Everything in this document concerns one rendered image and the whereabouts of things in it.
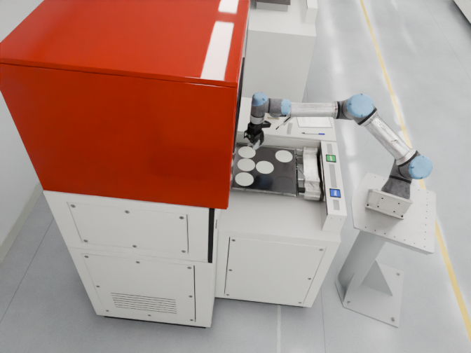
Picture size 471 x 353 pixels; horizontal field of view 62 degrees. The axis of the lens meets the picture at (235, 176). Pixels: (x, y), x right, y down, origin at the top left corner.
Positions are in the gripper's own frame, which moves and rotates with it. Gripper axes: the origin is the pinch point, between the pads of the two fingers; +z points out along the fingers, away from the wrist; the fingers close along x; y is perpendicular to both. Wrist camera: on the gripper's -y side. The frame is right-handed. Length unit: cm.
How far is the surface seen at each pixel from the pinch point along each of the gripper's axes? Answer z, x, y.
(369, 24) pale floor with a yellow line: 98, -118, -410
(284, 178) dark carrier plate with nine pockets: 9.4, 21.5, -0.1
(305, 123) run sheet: 2.4, 6.1, -40.9
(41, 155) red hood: -43, -24, 100
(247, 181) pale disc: 9.3, 8.2, 15.7
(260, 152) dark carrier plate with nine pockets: 9.3, -1.3, -7.2
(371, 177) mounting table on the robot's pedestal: 18, 54, -45
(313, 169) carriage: 11.4, 28.0, -20.1
